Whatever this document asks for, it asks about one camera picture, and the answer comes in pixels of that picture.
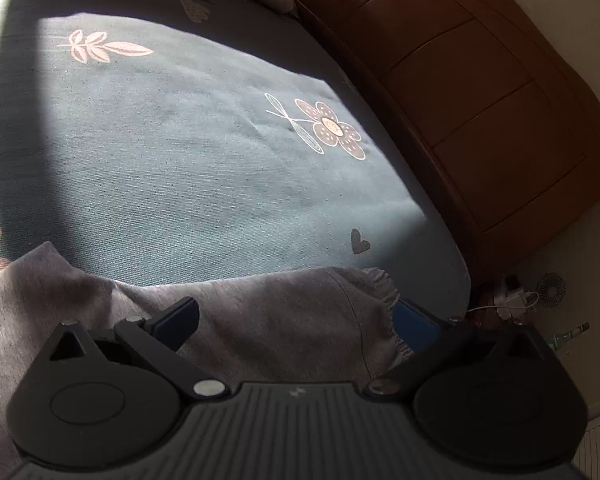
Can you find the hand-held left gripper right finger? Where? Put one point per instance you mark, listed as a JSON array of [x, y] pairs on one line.
[[416, 328]]

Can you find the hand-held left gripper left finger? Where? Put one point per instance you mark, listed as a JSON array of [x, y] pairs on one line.
[[177, 323]]

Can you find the white power adapter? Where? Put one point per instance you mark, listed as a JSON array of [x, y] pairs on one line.
[[512, 302]]

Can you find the small desk fan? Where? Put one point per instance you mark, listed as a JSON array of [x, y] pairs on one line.
[[550, 288]]

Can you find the small green bottle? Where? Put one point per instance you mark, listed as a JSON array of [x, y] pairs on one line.
[[570, 336]]

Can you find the wooden bed headboard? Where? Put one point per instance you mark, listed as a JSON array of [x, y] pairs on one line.
[[455, 85]]

